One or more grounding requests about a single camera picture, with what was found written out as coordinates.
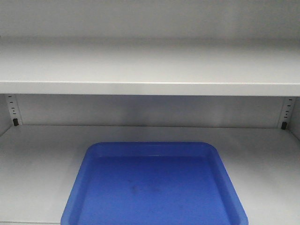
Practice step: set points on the grey upper cabinet shelf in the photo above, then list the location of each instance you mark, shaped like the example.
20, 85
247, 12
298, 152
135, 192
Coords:
148, 67

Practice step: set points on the blue plastic tray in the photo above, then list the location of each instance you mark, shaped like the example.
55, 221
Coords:
153, 183

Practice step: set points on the right black shelf clip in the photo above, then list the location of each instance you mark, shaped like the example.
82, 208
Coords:
284, 125

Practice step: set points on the black shelf clip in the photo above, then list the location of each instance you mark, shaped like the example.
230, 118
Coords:
284, 125
15, 122

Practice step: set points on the left black shelf clip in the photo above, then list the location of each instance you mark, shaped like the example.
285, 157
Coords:
15, 122

